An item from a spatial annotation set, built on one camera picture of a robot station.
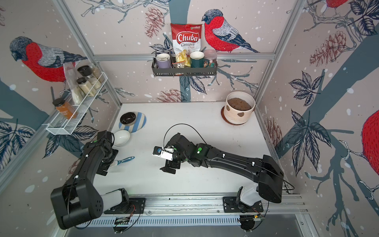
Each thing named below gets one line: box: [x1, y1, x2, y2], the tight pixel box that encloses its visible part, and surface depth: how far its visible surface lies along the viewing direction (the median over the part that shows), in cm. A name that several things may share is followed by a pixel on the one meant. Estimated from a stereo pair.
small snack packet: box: [171, 60, 186, 69], surface depth 87 cm
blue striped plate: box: [118, 111, 147, 133], surface depth 109 cm
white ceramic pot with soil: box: [223, 90, 256, 124], surface depth 105 cm
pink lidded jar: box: [203, 49, 218, 68], surface depth 87 cm
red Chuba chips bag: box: [170, 23, 203, 54], surface depth 81 cm
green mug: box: [189, 50, 210, 69], surface depth 85 cm
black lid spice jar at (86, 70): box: [76, 65, 102, 90], surface depth 82 cm
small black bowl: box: [119, 111, 137, 126], surface depth 108 cm
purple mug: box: [155, 52, 172, 69], surface depth 85 cm
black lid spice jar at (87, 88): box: [75, 77, 97, 97], surface depth 79 cm
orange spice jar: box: [52, 98, 78, 120], surface depth 68 cm
